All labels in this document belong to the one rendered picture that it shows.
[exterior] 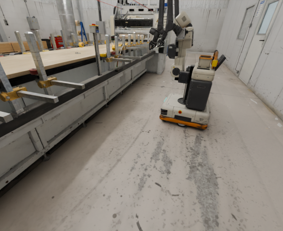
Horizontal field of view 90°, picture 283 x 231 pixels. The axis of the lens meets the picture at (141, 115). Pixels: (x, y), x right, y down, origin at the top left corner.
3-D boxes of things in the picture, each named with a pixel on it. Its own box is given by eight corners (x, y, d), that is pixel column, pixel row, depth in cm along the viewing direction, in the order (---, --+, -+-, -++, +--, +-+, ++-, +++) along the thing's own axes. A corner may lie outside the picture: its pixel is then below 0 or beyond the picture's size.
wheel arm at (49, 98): (59, 102, 85) (57, 96, 83) (55, 104, 82) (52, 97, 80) (7, 92, 95) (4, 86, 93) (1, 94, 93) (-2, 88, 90)
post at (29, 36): (54, 100, 115) (33, 31, 91) (51, 101, 113) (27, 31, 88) (51, 99, 116) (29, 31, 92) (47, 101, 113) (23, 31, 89)
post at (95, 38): (102, 74, 175) (97, 33, 153) (100, 75, 171) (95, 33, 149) (99, 74, 177) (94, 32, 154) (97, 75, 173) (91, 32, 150)
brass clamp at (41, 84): (58, 83, 115) (57, 77, 113) (44, 89, 104) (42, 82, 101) (52, 82, 117) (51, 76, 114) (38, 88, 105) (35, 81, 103)
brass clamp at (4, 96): (29, 94, 94) (26, 87, 92) (8, 102, 83) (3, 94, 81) (22, 93, 96) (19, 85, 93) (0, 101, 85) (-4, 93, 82)
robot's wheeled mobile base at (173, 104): (206, 111, 242) (210, 97, 230) (206, 131, 191) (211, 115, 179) (167, 103, 263) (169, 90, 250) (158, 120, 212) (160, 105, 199)
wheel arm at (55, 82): (85, 89, 105) (84, 83, 103) (82, 90, 103) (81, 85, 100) (40, 82, 116) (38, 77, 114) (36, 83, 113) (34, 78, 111)
